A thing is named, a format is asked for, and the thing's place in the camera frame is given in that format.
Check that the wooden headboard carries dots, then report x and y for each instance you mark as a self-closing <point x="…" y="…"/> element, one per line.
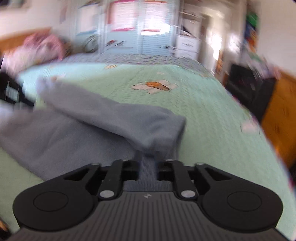
<point x="10" y="42"/>

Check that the sliding door wardrobe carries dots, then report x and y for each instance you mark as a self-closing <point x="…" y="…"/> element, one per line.
<point x="124" y="27"/>

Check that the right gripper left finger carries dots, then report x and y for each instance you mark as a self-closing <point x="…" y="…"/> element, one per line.
<point x="119" y="172"/>

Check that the pink knitted blanket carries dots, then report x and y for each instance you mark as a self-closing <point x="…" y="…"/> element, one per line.
<point x="48" y="46"/>

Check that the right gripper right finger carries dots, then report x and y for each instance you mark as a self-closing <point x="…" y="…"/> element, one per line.
<point x="176" y="173"/>

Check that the green quilted bee bedspread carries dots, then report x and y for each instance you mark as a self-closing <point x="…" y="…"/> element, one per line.
<point x="213" y="132"/>

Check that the blue fleece pants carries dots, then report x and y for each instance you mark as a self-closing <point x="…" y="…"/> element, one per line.
<point x="78" y="127"/>

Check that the black chair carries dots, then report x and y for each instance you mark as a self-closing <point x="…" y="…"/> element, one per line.
<point x="250" y="90"/>

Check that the white drawer cabinet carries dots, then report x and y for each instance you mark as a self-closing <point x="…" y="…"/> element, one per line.
<point x="187" y="47"/>

